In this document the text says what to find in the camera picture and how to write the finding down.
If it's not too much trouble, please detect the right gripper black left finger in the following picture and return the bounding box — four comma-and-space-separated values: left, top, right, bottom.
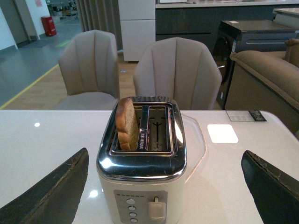
0, 148, 89, 224

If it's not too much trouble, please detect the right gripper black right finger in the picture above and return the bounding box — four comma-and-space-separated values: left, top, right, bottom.
241, 150, 299, 224

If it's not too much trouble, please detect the slice of bread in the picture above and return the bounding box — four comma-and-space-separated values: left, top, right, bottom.
115, 98, 139, 151

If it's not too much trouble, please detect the black label card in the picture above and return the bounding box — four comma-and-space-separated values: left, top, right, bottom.
226, 110, 267, 122

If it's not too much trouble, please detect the white chrome toaster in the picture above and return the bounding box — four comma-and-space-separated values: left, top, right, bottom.
96, 96, 187, 224

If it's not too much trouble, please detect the beige sofa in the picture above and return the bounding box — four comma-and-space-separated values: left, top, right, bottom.
225, 39, 299, 136

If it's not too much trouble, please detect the beige upholstered chair left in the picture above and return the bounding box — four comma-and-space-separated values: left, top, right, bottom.
54, 30, 120, 110

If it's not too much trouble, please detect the beige upholstered chair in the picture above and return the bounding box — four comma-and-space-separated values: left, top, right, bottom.
133, 37, 222, 110
54, 30, 120, 110

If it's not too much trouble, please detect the beige upholstered chair right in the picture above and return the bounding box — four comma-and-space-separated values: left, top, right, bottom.
133, 37, 222, 110

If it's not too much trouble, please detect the black washing machine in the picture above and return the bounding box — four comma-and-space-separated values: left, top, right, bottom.
212, 20, 299, 109

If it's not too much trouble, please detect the dark grey kitchen counter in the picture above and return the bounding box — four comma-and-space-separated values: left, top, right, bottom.
156, 0, 299, 49

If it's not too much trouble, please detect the beige curtain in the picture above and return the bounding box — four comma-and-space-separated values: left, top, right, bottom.
76, 0, 123, 50

